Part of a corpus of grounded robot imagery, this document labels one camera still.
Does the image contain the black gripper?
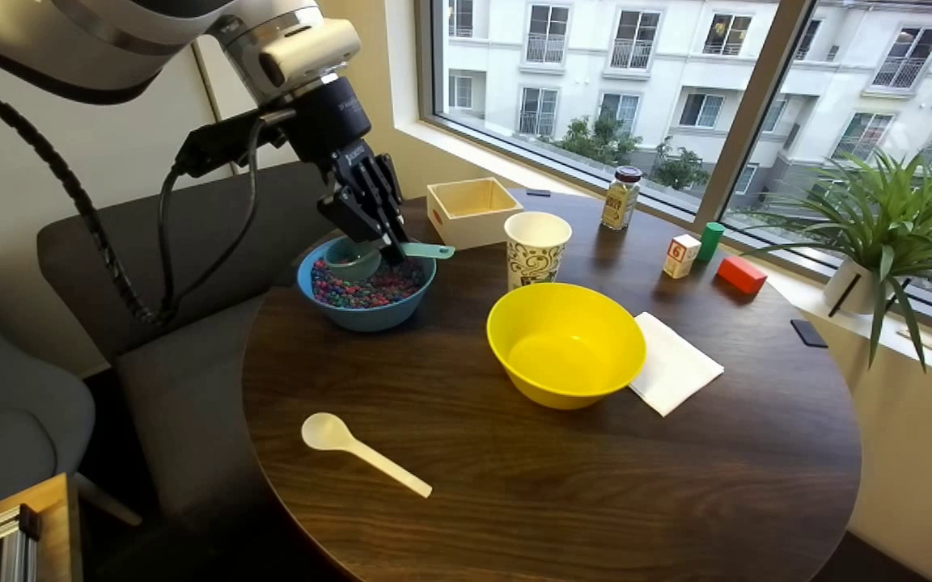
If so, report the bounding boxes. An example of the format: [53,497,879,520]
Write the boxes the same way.
[281,77,415,263]

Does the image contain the teal blue measuring spoon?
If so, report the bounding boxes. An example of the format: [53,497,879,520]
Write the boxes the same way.
[323,236,459,284]

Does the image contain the blue bowl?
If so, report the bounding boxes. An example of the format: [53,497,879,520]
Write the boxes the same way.
[291,232,440,337]

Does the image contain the white plastic spoon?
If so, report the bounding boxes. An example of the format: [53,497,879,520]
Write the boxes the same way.
[296,407,438,502]

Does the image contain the yellow bowl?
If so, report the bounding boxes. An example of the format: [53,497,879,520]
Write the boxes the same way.
[481,279,651,415]

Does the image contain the colourful beads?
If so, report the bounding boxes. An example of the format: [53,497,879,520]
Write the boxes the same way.
[311,257,428,312]

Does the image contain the white wooden box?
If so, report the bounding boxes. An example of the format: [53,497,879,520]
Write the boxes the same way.
[423,175,528,257]

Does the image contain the patterned white paper cup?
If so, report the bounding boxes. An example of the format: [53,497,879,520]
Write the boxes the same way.
[500,208,577,291]

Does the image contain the spice jar with black lid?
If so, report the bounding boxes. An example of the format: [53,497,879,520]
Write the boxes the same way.
[598,162,647,236]

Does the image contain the dark grey sofa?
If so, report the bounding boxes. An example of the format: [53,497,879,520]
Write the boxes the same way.
[35,160,403,532]

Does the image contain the small white block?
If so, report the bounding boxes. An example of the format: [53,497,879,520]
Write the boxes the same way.
[661,230,701,284]

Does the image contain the green block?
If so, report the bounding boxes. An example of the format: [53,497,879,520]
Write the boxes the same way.
[692,220,729,270]

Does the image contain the white paper napkin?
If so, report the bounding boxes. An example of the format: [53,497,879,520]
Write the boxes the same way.
[624,312,729,420]

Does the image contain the red block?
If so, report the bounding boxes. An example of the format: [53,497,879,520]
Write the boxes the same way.
[712,253,770,302]

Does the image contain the grey armchair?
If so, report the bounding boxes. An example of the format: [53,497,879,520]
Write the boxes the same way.
[0,282,97,512]

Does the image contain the wood and aluminium robot cart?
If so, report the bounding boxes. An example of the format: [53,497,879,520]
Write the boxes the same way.
[0,469,87,582]

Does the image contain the green potted plant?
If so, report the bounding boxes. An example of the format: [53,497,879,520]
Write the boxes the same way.
[784,150,932,374]

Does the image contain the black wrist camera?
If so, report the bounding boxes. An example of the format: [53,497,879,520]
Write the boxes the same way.
[172,105,276,180]

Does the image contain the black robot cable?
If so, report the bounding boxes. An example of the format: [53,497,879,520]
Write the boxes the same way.
[0,65,276,332]

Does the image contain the grey window frame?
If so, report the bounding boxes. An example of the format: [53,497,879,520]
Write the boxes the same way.
[411,0,932,344]

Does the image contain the black table edge bracket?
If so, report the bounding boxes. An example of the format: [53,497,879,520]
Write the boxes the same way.
[786,316,831,349]

